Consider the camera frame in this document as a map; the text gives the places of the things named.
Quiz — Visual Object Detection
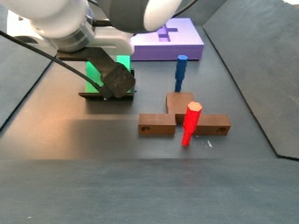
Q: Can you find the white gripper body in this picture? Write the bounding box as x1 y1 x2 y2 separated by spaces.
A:
6 11 134 56

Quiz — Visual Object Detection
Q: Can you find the green U-shaped block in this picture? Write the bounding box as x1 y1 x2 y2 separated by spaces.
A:
85 55 130 93

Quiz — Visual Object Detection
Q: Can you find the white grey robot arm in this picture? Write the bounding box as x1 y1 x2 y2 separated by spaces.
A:
0 0 182 55

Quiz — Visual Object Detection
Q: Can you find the purple board with cross slot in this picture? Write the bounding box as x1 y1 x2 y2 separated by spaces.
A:
132 18 204 61

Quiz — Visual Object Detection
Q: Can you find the blue hexagonal peg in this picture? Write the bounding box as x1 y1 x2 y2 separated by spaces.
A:
174 55 188 92

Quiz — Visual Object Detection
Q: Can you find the brown T-shaped wooden block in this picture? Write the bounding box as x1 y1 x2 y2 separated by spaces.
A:
137 92 230 136

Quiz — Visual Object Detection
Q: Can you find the red hexagonal peg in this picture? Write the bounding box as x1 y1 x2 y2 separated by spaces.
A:
181 101 202 147

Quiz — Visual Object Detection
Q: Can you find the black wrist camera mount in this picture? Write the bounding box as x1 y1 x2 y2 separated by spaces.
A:
57 47 136 99

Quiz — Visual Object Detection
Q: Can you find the black cable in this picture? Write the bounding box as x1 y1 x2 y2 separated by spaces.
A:
0 30 114 101

